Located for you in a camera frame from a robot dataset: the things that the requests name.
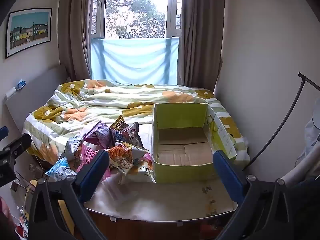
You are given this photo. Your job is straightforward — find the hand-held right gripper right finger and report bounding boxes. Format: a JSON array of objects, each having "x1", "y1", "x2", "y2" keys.
[{"x1": 212, "y1": 150, "x2": 300, "y2": 240}]

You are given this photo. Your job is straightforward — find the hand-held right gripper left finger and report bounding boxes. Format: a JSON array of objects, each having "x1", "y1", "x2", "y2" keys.
[{"x1": 27, "y1": 150, "x2": 110, "y2": 240}]

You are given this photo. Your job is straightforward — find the pink striped snack packet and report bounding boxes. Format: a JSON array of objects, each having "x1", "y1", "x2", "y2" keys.
[{"x1": 77, "y1": 144, "x2": 112, "y2": 180}]

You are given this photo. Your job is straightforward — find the orange striped snack packet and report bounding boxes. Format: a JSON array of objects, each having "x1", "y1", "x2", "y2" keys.
[{"x1": 106, "y1": 142, "x2": 134, "y2": 174}]

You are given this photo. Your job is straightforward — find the white blue snack packet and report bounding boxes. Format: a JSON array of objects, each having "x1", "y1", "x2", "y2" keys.
[{"x1": 64, "y1": 135, "x2": 84, "y2": 167}]

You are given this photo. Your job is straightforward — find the light blue snack packet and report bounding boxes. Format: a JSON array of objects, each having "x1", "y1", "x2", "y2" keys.
[{"x1": 45, "y1": 157, "x2": 77, "y2": 182}]

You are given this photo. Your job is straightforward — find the purple snack packet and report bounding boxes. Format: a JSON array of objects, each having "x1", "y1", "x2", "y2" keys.
[{"x1": 84, "y1": 120, "x2": 117, "y2": 150}]

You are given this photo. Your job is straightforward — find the white pointed snack packet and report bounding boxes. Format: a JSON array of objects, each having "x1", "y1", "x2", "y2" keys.
[{"x1": 130, "y1": 145, "x2": 150, "y2": 165}]

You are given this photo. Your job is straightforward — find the yellow white corn snack packet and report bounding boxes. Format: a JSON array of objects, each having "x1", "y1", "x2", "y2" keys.
[{"x1": 119, "y1": 155, "x2": 155, "y2": 184}]

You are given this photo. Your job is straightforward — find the dark brown blue-label snack packet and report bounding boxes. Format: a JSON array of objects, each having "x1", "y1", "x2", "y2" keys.
[{"x1": 114, "y1": 122, "x2": 144, "y2": 148}]

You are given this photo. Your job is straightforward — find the gold brown snack packet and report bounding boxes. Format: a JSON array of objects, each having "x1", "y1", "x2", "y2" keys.
[{"x1": 110, "y1": 115, "x2": 129, "y2": 132}]

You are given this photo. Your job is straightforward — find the yellow cardboard box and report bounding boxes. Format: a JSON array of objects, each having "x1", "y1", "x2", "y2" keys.
[{"x1": 151, "y1": 102, "x2": 238, "y2": 184}]

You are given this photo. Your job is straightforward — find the grey headboard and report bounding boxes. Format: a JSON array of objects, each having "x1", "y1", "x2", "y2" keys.
[{"x1": 4, "y1": 64, "x2": 69, "y2": 133}]

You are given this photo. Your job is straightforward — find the floral tablecloth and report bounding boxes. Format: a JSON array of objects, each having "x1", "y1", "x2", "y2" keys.
[{"x1": 84, "y1": 122, "x2": 239, "y2": 222}]

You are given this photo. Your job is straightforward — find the floral blanket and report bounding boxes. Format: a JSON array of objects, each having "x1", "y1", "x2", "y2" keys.
[{"x1": 22, "y1": 79, "x2": 250, "y2": 165}]

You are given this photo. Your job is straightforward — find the pale garment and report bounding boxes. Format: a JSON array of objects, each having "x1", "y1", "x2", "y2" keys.
[{"x1": 295, "y1": 110, "x2": 320, "y2": 168}]

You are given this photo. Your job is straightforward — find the black stand rod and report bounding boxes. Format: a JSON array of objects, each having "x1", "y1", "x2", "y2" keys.
[{"x1": 242, "y1": 72, "x2": 320, "y2": 172}]

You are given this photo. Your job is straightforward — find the light blue cloth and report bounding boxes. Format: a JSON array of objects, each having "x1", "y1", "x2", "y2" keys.
[{"x1": 90, "y1": 37, "x2": 180, "y2": 85}]

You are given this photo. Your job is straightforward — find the brown curtain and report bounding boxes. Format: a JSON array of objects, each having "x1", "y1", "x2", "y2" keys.
[
  {"x1": 57, "y1": 0, "x2": 94, "y2": 82},
  {"x1": 176, "y1": 0, "x2": 225, "y2": 93}
]

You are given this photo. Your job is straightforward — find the window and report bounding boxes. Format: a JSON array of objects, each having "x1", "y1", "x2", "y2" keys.
[{"x1": 90, "y1": 0, "x2": 183, "y2": 40}]

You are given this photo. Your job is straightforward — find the white frame bar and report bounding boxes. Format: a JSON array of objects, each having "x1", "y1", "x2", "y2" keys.
[{"x1": 280, "y1": 155, "x2": 320, "y2": 183}]

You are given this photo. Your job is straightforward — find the framed wall picture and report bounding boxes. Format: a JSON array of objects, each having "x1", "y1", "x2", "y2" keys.
[{"x1": 5, "y1": 7, "x2": 53, "y2": 59}]

